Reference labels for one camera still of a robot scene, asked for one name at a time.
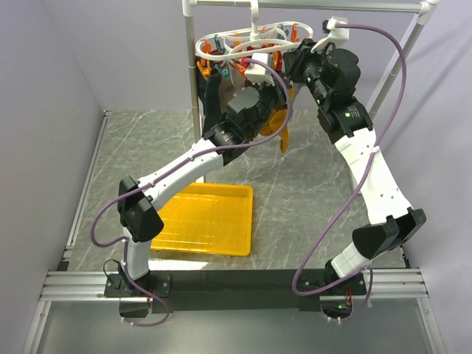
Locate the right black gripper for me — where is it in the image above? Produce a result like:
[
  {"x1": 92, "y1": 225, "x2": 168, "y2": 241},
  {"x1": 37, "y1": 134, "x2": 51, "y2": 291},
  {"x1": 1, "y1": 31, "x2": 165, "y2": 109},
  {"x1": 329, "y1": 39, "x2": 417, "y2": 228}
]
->
[{"x1": 282, "y1": 38, "x2": 331, "y2": 108}]

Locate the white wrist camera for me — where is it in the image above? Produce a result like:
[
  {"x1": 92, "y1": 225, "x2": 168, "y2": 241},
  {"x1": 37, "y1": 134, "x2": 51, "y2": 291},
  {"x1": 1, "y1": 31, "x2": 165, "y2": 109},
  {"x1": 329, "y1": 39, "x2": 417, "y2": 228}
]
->
[
  {"x1": 310, "y1": 17, "x2": 350, "y2": 53},
  {"x1": 245, "y1": 53, "x2": 275, "y2": 86}
]

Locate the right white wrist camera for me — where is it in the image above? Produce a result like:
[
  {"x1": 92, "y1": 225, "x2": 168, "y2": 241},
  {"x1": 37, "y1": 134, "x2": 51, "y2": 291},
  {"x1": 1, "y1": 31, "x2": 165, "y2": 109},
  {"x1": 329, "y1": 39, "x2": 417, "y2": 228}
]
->
[{"x1": 310, "y1": 17, "x2": 350, "y2": 53}]

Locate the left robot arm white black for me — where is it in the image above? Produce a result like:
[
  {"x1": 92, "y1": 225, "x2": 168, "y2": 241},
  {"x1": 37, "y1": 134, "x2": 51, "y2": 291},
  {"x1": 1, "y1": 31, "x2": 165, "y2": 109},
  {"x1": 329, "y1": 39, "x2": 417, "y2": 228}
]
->
[{"x1": 117, "y1": 72, "x2": 292, "y2": 296}]

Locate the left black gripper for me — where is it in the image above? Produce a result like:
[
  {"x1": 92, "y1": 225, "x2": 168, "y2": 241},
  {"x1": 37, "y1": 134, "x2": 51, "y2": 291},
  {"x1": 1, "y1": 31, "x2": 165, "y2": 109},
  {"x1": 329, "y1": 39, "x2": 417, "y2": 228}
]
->
[{"x1": 248, "y1": 73, "x2": 291, "y2": 140}]

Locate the dark navy hanging sock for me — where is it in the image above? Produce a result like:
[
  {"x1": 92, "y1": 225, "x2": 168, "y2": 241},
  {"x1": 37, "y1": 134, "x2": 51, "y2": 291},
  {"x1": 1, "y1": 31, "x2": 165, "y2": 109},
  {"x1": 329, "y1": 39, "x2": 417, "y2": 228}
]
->
[{"x1": 196, "y1": 71, "x2": 222, "y2": 136}]

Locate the top silver rack bar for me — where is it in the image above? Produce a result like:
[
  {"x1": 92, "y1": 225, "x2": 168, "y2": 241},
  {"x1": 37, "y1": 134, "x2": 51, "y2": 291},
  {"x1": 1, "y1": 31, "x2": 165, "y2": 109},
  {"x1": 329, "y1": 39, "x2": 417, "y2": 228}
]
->
[{"x1": 181, "y1": 0, "x2": 423, "y2": 13}]

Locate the aluminium rail frame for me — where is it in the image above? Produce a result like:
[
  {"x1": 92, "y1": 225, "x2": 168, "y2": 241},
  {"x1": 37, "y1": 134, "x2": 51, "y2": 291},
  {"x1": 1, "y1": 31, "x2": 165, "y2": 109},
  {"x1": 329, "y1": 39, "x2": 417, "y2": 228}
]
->
[{"x1": 24, "y1": 110, "x2": 444, "y2": 353}]

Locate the beige hanging sock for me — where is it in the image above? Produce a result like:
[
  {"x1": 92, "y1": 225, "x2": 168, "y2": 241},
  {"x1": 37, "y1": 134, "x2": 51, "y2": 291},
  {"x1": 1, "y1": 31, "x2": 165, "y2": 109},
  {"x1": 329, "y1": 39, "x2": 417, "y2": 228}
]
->
[{"x1": 218, "y1": 72, "x2": 246, "y2": 112}]

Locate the white round clip hanger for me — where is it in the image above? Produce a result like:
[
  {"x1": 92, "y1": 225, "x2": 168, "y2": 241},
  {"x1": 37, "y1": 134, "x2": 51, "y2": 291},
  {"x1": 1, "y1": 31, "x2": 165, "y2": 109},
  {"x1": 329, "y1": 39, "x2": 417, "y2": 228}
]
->
[{"x1": 195, "y1": 1, "x2": 313, "y2": 61}]

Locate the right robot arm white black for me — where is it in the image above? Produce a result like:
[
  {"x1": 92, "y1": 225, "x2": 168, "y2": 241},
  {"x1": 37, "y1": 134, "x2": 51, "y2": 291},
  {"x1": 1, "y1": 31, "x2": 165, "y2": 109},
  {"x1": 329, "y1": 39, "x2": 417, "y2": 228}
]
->
[{"x1": 283, "y1": 38, "x2": 426, "y2": 296}]

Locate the yellow plastic tray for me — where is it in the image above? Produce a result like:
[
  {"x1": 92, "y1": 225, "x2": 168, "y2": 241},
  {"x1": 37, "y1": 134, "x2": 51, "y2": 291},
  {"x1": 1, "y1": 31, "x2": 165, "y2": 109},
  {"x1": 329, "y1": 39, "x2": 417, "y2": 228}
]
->
[{"x1": 151, "y1": 183, "x2": 254, "y2": 257}]

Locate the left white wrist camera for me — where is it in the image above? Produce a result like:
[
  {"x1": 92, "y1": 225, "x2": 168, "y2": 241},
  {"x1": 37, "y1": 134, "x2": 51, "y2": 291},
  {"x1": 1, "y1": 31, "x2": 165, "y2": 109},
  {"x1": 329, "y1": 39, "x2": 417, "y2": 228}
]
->
[{"x1": 245, "y1": 53, "x2": 275, "y2": 86}]

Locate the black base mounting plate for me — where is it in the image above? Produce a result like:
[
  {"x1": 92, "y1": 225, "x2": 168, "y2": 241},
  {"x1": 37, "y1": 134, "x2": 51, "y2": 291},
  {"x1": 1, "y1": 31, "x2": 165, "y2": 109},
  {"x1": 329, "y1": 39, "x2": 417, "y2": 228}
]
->
[{"x1": 104, "y1": 269, "x2": 367, "y2": 318}]

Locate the left silver rack pole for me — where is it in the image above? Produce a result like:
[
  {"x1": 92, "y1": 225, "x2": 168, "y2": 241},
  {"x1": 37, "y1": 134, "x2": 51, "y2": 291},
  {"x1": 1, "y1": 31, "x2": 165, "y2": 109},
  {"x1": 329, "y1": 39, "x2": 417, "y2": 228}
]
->
[{"x1": 181, "y1": 0, "x2": 201, "y2": 142}]

